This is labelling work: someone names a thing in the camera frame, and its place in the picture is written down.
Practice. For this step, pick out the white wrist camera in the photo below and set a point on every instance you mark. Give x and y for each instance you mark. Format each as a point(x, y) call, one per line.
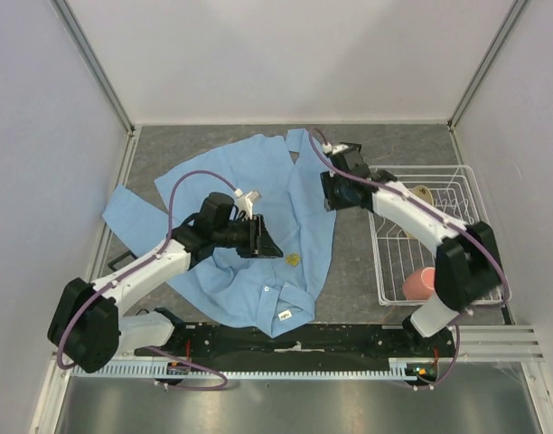
point(330, 149)
point(244, 203)

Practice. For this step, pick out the white slotted cable duct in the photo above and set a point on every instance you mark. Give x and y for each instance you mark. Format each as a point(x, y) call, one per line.
point(160, 369)

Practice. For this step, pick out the black plastic frame left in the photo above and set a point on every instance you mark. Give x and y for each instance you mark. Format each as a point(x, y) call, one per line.
point(124, 258)

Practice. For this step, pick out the white wire dish rack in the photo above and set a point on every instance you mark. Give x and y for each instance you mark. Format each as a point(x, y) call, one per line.
point(397, 254)

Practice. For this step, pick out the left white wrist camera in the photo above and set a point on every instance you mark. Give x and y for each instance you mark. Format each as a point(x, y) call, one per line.
point(244, 203)

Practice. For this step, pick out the light blue shirt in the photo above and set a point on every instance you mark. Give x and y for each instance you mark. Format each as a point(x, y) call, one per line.
point(265, 293)

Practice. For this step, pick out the gold metal brooch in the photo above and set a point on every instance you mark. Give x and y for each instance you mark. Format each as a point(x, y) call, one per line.
point(292, 259)

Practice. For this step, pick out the beige ceramic plate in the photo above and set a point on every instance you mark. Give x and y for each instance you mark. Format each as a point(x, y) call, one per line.
point(422, 195)

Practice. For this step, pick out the pink ceramic cup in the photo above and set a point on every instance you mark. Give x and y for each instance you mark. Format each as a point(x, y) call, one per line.
point(419, 286)

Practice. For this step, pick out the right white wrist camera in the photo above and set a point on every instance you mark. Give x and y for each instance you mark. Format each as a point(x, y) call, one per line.
point(330, 149)

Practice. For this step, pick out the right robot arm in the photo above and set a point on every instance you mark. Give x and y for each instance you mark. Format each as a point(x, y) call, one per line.
point(467, 259)

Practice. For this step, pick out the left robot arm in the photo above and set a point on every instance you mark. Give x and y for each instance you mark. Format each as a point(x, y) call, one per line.
point(89, 324)

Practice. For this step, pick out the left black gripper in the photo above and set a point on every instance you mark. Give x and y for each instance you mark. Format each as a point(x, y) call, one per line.
point(260, 242)

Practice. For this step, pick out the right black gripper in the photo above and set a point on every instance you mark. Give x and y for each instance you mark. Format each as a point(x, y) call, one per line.
point(327, 179)

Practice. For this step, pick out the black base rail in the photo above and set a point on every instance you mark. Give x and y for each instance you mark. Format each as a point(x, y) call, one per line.
point(311, 347)

